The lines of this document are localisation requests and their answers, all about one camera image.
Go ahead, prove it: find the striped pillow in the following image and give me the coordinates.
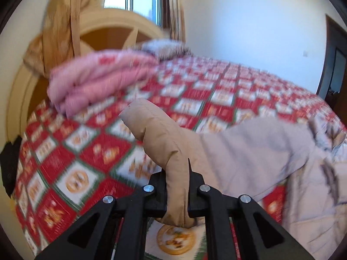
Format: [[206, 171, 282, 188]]
[[127, 39, 193, 60]]

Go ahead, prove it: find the red bear-print bedspread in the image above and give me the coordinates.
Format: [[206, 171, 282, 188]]
[[14, 55, 342, 260]]

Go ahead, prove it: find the beige padded coat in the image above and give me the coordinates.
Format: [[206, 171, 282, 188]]
[[120, 98, 347, 260]]

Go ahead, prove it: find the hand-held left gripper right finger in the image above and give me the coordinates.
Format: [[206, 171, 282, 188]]
[[188, 158, 315, 260]]

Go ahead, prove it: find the dark wooden door frame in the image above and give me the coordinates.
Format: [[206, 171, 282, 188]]
[[317, 13, 347, 98]]

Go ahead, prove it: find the tan tied curtain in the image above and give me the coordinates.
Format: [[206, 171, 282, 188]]
[[23, 0, 107, 77]]

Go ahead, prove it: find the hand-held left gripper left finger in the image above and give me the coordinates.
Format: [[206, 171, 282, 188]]
[[35, 171, 166, 260]]

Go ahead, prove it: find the pink folded quilt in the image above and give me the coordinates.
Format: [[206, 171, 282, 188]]
[[47, 49, 160, 116]]

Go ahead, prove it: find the cream wooden headboard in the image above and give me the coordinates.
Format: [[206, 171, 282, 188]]
[[6, 8, 170, 143]]

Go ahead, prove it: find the black object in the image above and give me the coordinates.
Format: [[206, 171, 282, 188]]
[[0, 135, 23, 196]]

